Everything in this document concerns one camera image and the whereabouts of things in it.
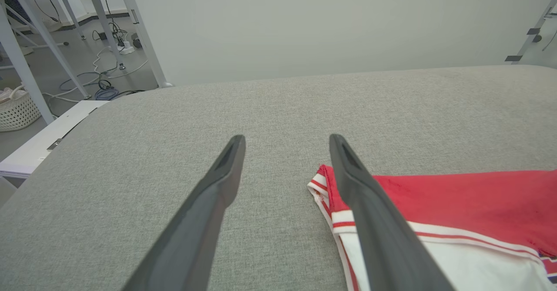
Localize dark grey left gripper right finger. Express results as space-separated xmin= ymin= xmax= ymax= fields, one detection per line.
xmin=329 ymin=134 xmax=456 ymax=291

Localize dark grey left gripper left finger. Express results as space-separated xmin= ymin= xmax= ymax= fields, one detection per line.
xmin=122 ymin=134 xmax=247 ymax=291

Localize red and white t-shirt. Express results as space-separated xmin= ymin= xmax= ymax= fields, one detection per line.
xmin=307 ymin=164 xmax=557 ymax=291

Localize white equipment box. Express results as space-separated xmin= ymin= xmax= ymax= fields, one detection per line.
xmin=0 ymin=100 xmax=110 ymax=179

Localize white woven laundry basket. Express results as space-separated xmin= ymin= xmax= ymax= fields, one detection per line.
xmin=0 ymin=85 xmax=42 ymax=132

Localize black floor cable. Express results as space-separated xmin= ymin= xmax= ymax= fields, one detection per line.
xmin=109 ymin=90 xmax=146 ymax=100

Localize blue coiled cable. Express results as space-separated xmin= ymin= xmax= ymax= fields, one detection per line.
xmin=59 ymin=71 xmax=121 ymax=101

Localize grey metal frame post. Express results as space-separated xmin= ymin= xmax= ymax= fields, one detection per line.
xmin=114 ymin=0 xmax=174 ymax=88

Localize white metal frame leg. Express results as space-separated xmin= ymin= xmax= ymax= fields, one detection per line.
xmin=0 ymin=3 xmax=56 ymax=125
xmin=3 ymin=0 xmax=92 ymax=100
xmin=82 ymin=0 xmax=128 ymax=70

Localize grey frame leg black brackets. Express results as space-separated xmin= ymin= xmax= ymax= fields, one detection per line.
xmin=505 ymin=0 xmax=557 ymax=66

